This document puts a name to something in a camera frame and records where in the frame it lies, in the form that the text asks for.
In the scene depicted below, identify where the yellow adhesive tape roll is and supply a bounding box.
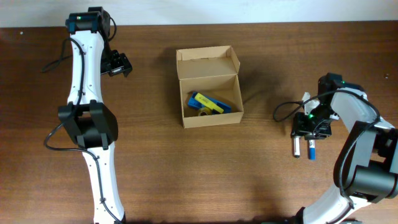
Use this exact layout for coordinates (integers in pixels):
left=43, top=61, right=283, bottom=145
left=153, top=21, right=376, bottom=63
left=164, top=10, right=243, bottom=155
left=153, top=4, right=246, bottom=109
left=198, top=107, right=213, bottom=116

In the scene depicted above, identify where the yellow highlighter pen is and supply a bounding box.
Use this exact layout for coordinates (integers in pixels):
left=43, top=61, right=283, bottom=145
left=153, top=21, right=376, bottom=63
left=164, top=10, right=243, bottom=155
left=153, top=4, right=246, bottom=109
left=195, top=93, right=224, bottom=114

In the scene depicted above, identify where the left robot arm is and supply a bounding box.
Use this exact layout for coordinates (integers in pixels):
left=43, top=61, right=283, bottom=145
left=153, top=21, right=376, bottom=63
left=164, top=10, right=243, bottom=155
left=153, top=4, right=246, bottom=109
left=58, top=7, right=132, bottom=223

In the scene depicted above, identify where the white marker black cap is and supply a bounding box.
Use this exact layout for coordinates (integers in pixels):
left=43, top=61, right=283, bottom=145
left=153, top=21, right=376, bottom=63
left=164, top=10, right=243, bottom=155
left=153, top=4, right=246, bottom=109
left=293, top=136, right=300, bottom=158

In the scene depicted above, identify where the brown cardboard box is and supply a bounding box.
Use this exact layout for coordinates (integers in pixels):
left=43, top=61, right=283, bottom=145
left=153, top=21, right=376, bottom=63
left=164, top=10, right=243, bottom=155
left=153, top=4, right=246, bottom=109
left=176, top=45, right=244, bottom=129

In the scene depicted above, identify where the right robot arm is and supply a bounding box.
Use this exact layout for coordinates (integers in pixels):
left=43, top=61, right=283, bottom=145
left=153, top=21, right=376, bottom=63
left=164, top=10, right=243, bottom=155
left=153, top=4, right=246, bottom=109
left=290, top=73, right=397, bottom=223

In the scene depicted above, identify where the white marker blue cap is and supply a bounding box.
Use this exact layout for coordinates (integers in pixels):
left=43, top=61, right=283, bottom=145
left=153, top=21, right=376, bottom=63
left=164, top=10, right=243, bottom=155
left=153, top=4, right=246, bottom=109
left=308, top=139, right=316, bottom=161

